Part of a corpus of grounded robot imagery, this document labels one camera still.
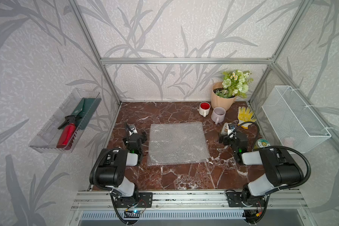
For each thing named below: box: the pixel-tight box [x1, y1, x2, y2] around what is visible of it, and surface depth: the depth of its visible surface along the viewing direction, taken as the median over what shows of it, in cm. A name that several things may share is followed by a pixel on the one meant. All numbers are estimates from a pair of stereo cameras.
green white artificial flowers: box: [215, 69, 254, 99], surface depth 96 cm
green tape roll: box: [254, 138, 271, 150], surface depth 88 cm
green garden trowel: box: [71, 97, 102, 130], surface depth 72 cm
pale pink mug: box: [210, 106, 226, 125], surface depth 107 cm
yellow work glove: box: [237, 106, 257, 130], surface depth 114 cm
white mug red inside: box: [197, 101, 211, 118], surface depth 110 cm
